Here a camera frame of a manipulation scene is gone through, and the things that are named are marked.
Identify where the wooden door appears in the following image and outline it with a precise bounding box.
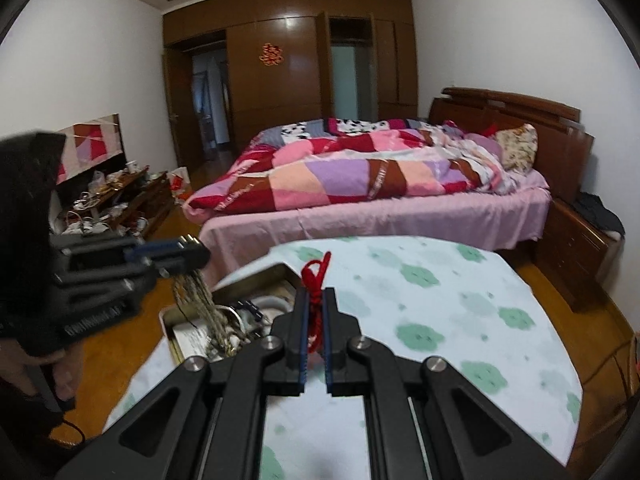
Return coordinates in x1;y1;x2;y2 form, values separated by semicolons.
164;47;187;171

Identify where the low cluttered wooden cabinet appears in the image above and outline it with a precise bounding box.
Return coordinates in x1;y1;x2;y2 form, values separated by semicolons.
50;162;176;243

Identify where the dark clothes pile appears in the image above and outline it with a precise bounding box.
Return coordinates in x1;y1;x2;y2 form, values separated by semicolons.
572;192;627;236

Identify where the green jade bracelet red knot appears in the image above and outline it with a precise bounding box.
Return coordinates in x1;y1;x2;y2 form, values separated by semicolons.
300;251;333;358

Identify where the patchwork patterned panel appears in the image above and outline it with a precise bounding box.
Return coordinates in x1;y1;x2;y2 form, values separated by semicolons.
55;114;126;186

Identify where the patchwork quilt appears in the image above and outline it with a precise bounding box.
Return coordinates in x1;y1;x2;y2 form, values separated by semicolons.
184;117;518;213

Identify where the red white plastic bag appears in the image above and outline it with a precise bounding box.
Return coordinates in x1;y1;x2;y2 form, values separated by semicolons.
167;166;194;200

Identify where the person's left hand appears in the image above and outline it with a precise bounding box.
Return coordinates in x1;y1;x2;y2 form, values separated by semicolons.
0;340;86;403

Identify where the black cable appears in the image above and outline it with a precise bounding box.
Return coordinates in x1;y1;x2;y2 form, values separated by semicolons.
47;407;87;447

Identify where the rectangular metal tin box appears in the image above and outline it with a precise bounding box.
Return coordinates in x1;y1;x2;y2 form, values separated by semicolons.
159;262;307;367

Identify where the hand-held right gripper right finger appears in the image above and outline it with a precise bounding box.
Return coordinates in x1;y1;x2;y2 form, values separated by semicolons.
322;287;573;480

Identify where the small gold bead chain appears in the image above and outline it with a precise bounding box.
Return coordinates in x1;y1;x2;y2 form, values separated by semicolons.
170;272;238;357

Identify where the wooden wardrobe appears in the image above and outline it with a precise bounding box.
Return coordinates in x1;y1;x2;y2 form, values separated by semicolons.
162;5;419;161

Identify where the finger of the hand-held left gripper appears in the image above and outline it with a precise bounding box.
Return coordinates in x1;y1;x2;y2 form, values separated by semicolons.
52;257;211;293
50;234;211;263

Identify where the lavender pillow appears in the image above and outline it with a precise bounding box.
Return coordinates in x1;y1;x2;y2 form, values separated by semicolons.
465;132;503;162

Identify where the wooden headboard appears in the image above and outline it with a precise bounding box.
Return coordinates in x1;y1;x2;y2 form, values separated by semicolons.
429;86;596;198

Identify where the cloud print tablecloth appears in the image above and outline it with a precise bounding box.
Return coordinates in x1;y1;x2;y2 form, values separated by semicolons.
102;235;583;480

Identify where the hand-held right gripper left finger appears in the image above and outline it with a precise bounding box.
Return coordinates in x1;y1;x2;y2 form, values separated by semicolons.
52;287;313;480

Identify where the floor cable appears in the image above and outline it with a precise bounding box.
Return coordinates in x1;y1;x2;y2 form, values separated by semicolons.
582;332;640;388

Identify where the red paper decoration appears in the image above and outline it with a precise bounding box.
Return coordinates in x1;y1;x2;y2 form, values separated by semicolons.
259;42;284;67

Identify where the bed with pink sheet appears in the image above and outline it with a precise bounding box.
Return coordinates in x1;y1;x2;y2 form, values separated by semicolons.
182;117;553;281

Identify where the floral pillow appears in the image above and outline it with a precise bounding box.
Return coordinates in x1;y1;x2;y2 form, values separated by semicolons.
500;123;539;172

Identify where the wooden nightstand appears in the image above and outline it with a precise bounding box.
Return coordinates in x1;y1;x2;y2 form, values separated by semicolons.
532;195;627;312

